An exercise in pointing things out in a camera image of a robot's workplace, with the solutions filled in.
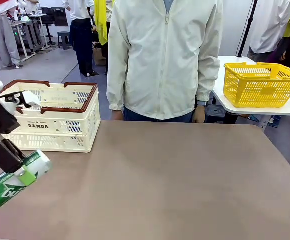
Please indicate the person's left forearm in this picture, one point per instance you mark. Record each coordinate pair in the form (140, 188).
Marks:
(208, 80)

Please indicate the person's right forearm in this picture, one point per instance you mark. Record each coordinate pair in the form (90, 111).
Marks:
(116, 87)

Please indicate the yellow plastic shopping basket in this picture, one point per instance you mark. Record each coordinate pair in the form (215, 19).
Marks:
(255, 87)

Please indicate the person's right hand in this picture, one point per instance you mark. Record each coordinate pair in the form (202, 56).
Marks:
(116, 115)

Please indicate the person's left hand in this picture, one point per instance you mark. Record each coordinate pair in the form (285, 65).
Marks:
(199, 115)

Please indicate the bystander in grey trousers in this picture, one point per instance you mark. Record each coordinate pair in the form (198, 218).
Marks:
(3, 37)

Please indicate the grey plastic stool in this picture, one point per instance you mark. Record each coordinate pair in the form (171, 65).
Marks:
(64, 40)

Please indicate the white standing desk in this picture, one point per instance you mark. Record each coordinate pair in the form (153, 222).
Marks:
(22, 23)

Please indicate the brown cardboard box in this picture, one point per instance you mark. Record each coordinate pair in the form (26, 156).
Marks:
(98, 57)

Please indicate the bystander in dark trousers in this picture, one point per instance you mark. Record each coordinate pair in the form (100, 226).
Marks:
(80, 37)

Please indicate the black monitor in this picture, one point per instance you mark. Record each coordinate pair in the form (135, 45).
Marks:
(59, 16)
(47, 15)

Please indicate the bystander with yellow garment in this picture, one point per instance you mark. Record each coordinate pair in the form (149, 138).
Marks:
(101, 22)

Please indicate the person in pale green jacket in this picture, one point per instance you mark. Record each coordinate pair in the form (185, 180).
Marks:
(162, 62)

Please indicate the dark grey stool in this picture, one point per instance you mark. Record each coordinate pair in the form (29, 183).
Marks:
(216, 112)

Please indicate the white side table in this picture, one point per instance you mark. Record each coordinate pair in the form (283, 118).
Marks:
(220, 82)

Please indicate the black tripod pole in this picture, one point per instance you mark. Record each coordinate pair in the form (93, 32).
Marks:
(247, 27)

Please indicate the bystander in white shirt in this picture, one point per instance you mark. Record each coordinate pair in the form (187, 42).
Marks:
(267, 25)

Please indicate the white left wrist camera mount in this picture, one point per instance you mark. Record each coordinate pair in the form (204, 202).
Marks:
(32, 100)

